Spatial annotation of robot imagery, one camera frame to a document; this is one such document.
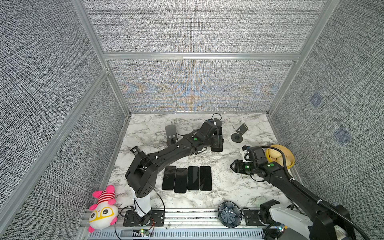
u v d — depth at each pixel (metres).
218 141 0.72
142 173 0.46
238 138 1.04
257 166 0.63
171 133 0.97
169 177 0.86
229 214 0.74
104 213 0.69
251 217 0.73
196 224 0.73
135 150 0.97
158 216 0.73
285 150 0.93
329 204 0.43
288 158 0.86
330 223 0.39
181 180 0.88
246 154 0.75
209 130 0.63
